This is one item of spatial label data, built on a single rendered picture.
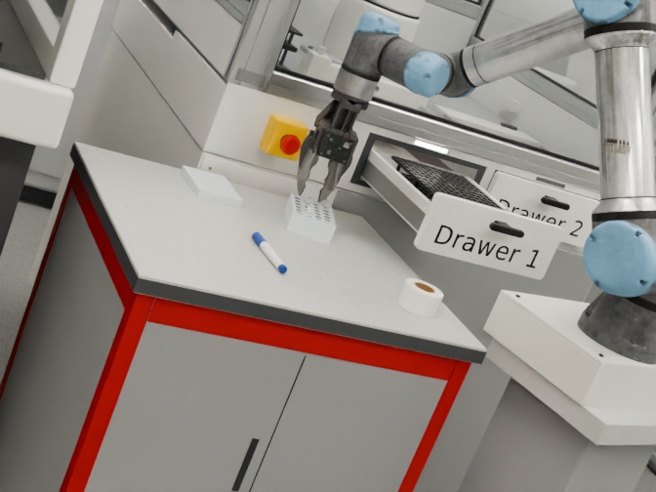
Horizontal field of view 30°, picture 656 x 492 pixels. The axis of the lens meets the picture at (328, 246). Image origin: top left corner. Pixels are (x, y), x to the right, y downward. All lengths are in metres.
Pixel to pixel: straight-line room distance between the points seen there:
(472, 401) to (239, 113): 0.95
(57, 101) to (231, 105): 0.46
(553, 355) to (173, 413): 0.62
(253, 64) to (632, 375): 0.91
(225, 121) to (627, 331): 0.86
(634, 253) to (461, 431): 1.13
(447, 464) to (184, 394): 1.19
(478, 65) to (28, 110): 0.79
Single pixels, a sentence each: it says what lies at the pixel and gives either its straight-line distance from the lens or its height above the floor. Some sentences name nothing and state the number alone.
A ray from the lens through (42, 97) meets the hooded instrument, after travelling 2.04.
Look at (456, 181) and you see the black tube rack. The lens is 2.53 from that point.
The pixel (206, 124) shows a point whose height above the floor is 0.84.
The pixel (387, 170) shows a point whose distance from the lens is 2.44.
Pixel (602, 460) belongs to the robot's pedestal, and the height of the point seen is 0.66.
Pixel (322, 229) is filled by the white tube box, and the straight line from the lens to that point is 2.24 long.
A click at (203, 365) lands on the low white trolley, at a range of 1.90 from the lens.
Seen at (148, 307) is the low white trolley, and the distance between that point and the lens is 1.83.
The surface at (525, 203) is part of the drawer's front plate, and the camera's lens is 2.70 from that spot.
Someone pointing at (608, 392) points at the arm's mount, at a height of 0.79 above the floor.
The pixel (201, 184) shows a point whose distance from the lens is 2.26.
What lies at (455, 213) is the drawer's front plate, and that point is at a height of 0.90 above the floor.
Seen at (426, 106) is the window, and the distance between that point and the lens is 2.55.
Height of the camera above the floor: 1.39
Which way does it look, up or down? 16 degrees down
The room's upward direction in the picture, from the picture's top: 22 degrees clockwise
